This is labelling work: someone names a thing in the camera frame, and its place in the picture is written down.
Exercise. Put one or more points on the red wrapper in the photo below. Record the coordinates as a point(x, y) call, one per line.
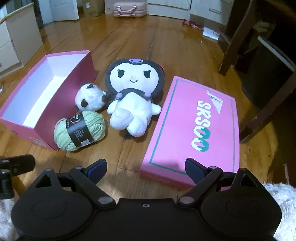
point(192, 23)

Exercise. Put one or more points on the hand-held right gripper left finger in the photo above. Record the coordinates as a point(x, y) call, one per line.
point(99, 167)

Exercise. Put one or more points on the green yarn ball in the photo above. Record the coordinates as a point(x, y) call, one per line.
point(91, 129)

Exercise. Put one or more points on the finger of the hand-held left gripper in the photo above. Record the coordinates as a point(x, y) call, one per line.
point(19, 162)

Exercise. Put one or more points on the white door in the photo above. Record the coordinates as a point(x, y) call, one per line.
point(66, 10)

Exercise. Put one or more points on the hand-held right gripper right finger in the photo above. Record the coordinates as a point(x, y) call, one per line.
point(193, 168)

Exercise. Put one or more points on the pink cardboard box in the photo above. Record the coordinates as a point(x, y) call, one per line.
point(46, 97)

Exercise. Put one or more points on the white cabinet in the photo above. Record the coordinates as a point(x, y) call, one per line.
point(185, 9)

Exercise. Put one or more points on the dark waste bin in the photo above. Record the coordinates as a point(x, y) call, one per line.
point(266, 74)

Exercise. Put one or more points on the small cardboard box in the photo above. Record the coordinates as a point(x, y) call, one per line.
point(92, 8)

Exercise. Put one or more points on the pink suitcase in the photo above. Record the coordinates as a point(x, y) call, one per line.
point(129, 9)

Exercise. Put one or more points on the small panda plush toy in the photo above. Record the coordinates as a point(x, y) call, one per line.
point(89, 97)

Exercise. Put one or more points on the black and white plush doll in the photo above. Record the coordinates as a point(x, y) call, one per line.
point(133, 92)

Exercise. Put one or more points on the pink box lid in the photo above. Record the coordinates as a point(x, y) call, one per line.
point(185, 129)

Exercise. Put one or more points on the beige drawer cabinet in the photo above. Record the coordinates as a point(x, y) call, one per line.
point(20, 39)

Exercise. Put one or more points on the dark wooden chair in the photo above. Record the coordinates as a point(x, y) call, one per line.
point(233, 34)

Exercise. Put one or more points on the white plastic bag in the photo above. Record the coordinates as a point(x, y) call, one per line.
point(214, 33)

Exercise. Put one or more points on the white fluffy cloth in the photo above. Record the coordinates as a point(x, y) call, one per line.
point(283, 201)

